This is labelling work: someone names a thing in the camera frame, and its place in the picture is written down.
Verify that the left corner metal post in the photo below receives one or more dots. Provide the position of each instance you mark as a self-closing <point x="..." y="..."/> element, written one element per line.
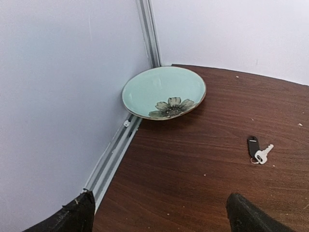
<point x="149" y="32"/>

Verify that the black tagged silver key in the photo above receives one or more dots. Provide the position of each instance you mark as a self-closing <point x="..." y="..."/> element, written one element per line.
<point x="257" y="156"/>

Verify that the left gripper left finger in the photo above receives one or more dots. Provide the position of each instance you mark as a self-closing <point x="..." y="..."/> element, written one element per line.
<point x="76" y="216"/>

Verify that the pale green plate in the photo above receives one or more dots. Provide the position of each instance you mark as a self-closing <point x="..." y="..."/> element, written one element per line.
<point x="163" y="93"/>

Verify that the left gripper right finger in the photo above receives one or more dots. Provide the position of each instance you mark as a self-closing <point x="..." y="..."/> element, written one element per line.
<point x="244" y="216"/>

